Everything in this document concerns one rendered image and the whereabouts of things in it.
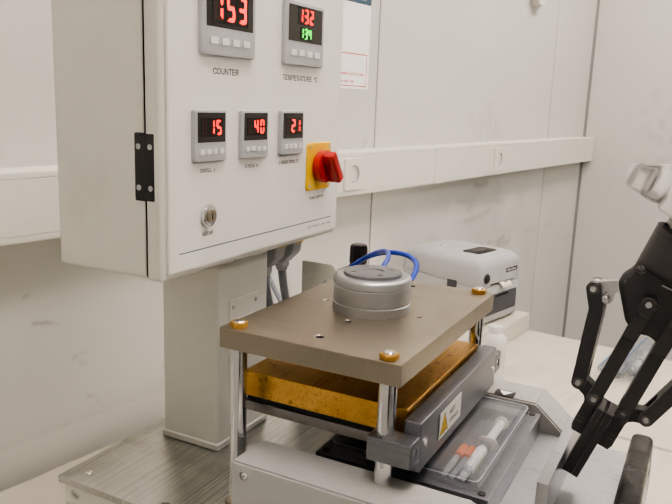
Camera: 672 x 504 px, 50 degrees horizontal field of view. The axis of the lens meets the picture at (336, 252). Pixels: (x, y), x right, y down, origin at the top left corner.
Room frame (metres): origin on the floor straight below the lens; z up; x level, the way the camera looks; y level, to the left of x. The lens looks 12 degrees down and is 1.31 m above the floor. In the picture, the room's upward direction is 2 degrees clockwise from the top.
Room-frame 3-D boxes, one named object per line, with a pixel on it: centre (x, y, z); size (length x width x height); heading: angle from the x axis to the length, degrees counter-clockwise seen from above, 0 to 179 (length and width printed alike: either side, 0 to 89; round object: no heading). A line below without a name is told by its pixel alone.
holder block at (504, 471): (0.67, -0.11, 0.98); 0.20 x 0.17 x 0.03; 153
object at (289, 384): (0.71, -0.04, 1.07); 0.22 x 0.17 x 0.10; 153
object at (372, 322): (0.73, -0.02, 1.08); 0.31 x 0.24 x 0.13; 153
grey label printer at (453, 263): (1.79, -0.33, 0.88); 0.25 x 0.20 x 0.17; 49
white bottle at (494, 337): (1.36, -0.32, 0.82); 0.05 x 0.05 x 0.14
